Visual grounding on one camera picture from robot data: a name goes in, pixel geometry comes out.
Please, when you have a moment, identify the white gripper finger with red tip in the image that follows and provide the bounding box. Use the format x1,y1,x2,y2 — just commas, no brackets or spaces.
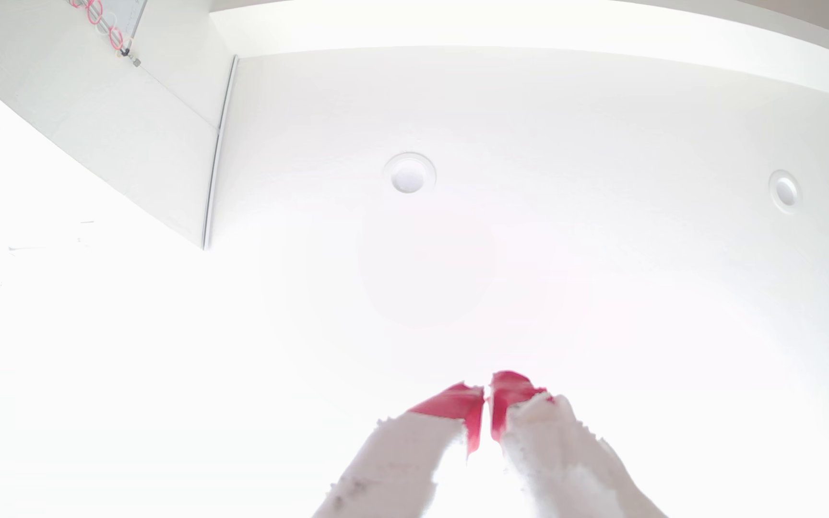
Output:
312,383,485,518
490,371,667,518

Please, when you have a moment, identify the round recessed ceiling light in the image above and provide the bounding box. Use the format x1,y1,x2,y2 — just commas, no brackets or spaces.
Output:
383,152,437,195
768,169,803,214

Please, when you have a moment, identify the whiteboard with red drawings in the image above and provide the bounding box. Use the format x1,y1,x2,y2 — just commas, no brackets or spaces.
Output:
68,0,149,60

